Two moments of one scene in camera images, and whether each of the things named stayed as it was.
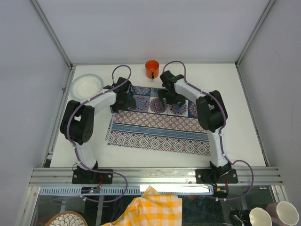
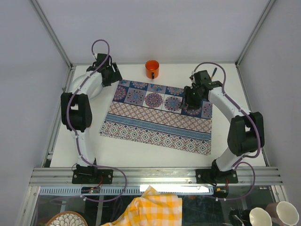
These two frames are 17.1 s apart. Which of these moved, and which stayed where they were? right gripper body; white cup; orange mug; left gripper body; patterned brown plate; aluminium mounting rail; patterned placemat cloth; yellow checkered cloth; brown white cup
Moved: right gripper body; left gripper body; patterned placemat cloth
Stayed: yellow checkered cloth; aluminium mounting rail; orange mug; brown white cup; patterned brown plate; white cup
